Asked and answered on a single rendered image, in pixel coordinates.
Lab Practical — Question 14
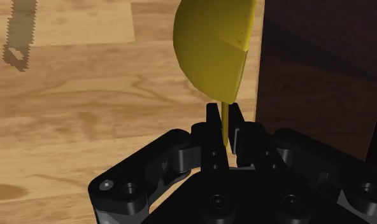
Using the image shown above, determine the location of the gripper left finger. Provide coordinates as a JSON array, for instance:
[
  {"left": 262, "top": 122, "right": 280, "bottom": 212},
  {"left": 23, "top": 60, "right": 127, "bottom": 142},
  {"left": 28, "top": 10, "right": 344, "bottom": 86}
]
[{"left": 88, "top": 102, "right": 230, "bottom": 224}]

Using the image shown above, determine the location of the yellow bowl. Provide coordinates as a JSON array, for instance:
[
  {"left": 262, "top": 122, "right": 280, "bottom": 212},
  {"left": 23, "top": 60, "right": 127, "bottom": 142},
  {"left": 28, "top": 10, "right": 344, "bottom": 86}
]
[{"left": 173, "top": 0, "right": 257, "bottom": 156}]

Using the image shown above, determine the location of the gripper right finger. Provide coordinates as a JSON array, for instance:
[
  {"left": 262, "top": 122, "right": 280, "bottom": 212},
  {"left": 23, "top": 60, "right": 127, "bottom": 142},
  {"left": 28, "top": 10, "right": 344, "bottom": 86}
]
[{"left": 228, "top": 102, "right": 377, "bottom": 217}]

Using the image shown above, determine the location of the dark brown wooden cabinet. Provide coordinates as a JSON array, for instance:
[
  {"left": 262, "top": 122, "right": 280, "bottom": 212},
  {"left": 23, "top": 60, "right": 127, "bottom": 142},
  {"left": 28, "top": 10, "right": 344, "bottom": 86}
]
[{"left": 254, "top": 0, "right": 377, "bottom": 170}]

